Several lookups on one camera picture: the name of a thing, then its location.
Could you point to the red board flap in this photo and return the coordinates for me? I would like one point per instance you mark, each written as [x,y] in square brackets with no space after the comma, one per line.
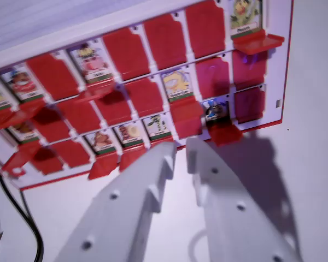
[248,71]
[258,42]

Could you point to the red and white game board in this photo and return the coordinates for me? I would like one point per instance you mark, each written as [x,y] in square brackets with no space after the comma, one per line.
[142,90]

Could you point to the green bird picture card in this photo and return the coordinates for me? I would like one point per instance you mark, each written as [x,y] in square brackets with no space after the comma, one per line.
[246,16]

